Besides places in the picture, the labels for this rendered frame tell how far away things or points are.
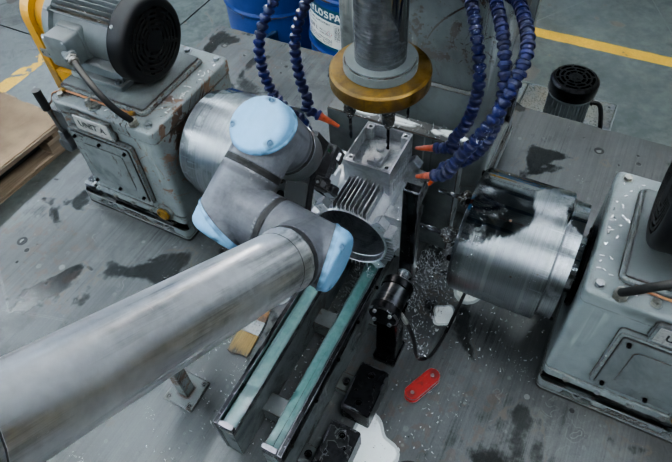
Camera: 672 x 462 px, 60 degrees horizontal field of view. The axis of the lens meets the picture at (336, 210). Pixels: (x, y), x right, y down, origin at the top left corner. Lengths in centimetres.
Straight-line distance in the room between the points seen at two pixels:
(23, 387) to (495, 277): 80
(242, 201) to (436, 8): 57
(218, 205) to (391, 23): 39
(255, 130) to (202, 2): 320
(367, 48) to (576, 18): 291
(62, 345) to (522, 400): 97
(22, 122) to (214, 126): 203
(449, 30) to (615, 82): 226
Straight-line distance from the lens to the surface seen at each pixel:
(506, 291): 109
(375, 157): 116
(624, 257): 105
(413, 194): 95
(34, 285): 159
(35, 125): 315
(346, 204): 112
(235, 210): 82
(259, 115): 83
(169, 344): 55
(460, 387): 127
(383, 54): 98
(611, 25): 382
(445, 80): 126
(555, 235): 106
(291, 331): 119
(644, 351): 109
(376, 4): 93
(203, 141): 125
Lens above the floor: 196
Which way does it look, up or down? 50 degrees down
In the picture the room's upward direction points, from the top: 4 degrees counter-clockwise
